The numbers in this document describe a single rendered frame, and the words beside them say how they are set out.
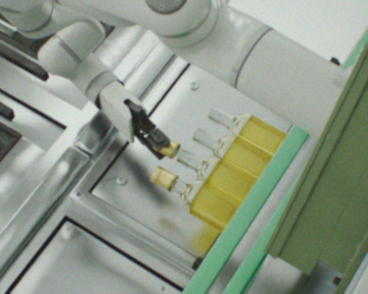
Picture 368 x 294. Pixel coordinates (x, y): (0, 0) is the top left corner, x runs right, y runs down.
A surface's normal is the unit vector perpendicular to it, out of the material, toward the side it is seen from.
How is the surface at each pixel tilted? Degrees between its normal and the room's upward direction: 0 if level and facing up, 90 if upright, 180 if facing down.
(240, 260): 90
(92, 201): 90
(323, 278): 90
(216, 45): 47
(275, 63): 88
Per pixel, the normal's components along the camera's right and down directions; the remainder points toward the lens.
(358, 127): -0.49, 0.47
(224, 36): -0.71, -0.48
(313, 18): 0.01, -0.47
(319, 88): -0.22, -0.18
